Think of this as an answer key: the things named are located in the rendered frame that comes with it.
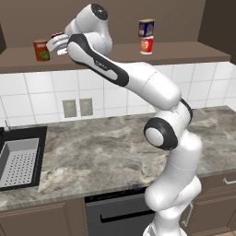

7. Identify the dark grey dishwasher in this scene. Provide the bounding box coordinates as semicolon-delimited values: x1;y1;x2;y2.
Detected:
84;186;157;236

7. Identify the grey wall socket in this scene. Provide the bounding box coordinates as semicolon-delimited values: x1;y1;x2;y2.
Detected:
78;98;94;117
62;99;77;119

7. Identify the blue can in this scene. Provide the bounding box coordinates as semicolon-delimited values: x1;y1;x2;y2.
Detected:
137;18;156;38

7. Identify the red can with white label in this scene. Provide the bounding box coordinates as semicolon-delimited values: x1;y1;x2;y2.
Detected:
139;35;154;55

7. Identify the brown cupboard door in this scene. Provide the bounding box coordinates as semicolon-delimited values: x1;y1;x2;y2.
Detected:
0;201;70;236
183;195;236;236

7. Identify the silver cupboard door handle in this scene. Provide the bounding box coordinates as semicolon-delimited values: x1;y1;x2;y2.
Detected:
183;202;195;228

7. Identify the black dishwasher handle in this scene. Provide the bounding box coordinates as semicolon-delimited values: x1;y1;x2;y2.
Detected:
99;209;155;224

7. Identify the black sink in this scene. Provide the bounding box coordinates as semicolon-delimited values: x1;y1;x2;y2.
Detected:
0;125;48;192

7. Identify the grey perforated sink tray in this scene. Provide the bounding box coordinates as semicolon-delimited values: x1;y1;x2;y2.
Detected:
0;137;41;189

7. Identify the brown drawer front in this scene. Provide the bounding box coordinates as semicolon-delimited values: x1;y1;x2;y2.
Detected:
201;171;236;198

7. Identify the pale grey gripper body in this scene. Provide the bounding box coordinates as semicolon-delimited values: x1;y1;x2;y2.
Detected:
45;33;70;57

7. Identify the silver drawer handle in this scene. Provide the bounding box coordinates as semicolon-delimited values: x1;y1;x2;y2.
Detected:
222;177;236;186

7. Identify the brown open wall cabinet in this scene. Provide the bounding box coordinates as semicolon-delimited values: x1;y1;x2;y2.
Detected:
0;0;236;75

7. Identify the red can with green label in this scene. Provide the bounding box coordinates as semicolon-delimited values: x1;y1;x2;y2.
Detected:
32;39;51;62

